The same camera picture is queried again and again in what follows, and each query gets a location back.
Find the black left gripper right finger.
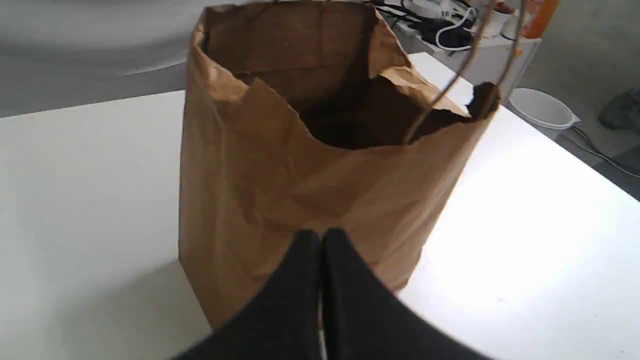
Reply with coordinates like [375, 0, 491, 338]
[321, 228, 486, 360]

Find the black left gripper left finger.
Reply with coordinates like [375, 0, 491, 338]
[177, 229, 322, 360]

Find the brown paper bag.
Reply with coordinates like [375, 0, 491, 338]
[178, 0, 502, 329]

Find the grey backdrop cloth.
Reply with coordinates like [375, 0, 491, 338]
[0, 0, 211, 119]

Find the orange bottle on shelf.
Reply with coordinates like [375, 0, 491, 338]
[521, 0, 560, 39]

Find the white cable on shelf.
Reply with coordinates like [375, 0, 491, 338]
[400, 0, 481, 52]

